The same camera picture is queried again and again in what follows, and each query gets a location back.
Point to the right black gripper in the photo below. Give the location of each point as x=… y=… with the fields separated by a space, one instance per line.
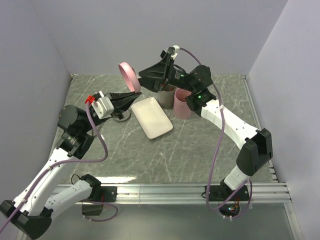
x=159 y=70

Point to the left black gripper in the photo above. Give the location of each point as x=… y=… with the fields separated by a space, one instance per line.
x=122 y=101

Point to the grey round lid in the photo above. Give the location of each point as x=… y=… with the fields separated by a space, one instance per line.
x=122 y=117

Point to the pink round lid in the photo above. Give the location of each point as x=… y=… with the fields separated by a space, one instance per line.
x=129 y=77

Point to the pink cylindrical container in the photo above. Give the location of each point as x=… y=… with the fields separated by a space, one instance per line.
x=180 y=106

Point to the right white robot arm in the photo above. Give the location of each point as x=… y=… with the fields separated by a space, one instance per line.
x=255 y=145

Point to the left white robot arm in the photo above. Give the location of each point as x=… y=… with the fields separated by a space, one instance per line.
x=33 y=210

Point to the grey cylindrical container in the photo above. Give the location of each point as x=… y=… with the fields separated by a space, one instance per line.
x=166 y=97

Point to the white rectangular plate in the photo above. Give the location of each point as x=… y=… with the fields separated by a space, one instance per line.
x=151 y=117

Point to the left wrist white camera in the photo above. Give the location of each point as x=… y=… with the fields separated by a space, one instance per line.
x=99 y=99

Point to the wrist white camera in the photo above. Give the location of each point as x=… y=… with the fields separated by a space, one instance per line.
x=99 y=99
x=171 y=51

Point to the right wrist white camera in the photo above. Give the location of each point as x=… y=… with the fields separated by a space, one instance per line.
x=171 y=51

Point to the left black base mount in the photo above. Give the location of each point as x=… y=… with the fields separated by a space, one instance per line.
x=107 y=194

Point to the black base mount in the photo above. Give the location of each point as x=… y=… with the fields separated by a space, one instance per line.
x=107 y=194
x=219 y=193

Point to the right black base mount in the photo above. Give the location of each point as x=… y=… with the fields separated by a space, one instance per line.
x=219 y=193

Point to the aluminium rail frame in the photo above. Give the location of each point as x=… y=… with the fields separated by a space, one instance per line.
x=177 y=211

